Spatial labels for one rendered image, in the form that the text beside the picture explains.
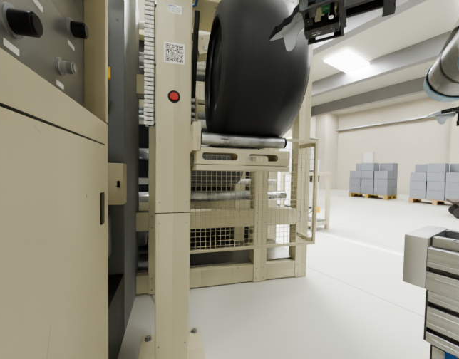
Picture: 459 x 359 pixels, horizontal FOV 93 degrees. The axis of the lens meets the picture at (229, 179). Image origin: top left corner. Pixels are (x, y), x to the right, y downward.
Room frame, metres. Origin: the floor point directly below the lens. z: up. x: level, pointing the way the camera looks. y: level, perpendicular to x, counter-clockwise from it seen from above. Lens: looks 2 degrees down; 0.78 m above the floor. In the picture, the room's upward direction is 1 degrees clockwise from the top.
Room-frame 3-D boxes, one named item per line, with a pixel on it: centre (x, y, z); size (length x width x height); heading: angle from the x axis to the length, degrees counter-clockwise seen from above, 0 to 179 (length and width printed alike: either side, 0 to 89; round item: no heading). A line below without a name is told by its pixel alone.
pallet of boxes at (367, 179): (7.31, -4.77, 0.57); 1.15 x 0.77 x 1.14; 34
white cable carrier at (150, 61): (0.85, 0.31, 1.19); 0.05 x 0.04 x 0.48; 15
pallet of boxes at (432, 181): (5.95, -5.70, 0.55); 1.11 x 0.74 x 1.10; 34
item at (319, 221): (3.19, -1.09, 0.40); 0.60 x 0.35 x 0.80; 34
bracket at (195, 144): (0.94, 0.16, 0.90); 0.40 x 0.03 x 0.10; 15
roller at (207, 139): (0.85, -0.05, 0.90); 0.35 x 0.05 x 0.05; 105
